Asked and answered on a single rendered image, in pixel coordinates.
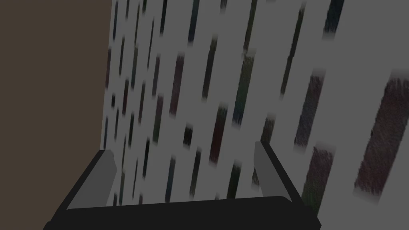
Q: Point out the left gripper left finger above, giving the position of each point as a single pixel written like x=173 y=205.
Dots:
x=94 y=182

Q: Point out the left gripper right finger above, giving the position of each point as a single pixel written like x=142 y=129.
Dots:
x=271 y=175

